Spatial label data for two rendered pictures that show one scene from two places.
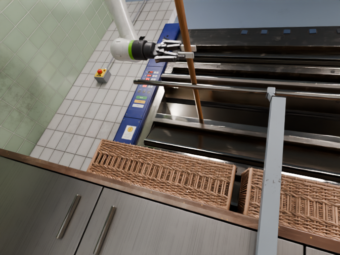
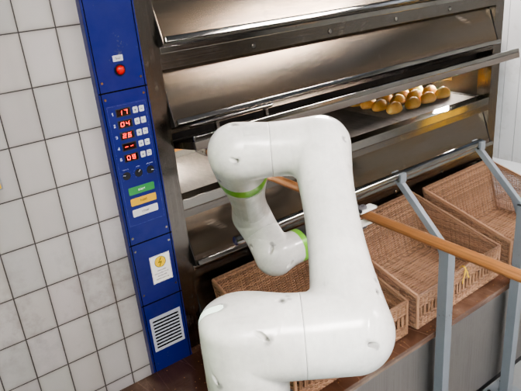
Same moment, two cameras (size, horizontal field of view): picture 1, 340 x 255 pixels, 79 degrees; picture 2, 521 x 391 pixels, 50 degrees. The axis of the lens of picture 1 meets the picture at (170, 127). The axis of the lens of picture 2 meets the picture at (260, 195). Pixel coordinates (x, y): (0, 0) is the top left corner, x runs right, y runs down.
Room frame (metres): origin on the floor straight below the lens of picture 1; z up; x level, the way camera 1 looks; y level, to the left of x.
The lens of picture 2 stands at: (0.10, 1.45, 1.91)
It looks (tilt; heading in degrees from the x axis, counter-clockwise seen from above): 23 degrees down; 304
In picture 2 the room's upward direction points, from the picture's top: 5 degrees counter-clockwise
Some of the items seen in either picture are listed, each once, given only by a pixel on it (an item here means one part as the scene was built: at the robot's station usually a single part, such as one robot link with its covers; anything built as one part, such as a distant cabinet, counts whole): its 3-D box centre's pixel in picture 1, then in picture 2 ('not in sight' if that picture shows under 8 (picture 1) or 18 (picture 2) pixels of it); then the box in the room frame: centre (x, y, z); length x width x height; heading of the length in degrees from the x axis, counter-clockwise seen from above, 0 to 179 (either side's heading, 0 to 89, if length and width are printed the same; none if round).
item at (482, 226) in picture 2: not in sight; (497, 209); (0.52, -1.19, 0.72); 0.56 x 0.49 x 0.28; 69
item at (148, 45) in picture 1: (155, 50); not in sight; (0.74, 0.18, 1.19); 0.09 x 0.07 x 0.08; 69
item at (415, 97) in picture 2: not in sight; (381, 92); (1.19, -1.41, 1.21); 0.61 x 0.48 x 0.06; 158
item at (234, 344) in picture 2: not in sight; (253, 354); (0.52, 0.89, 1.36); 0.16 x 0.13 x 0.19; 33
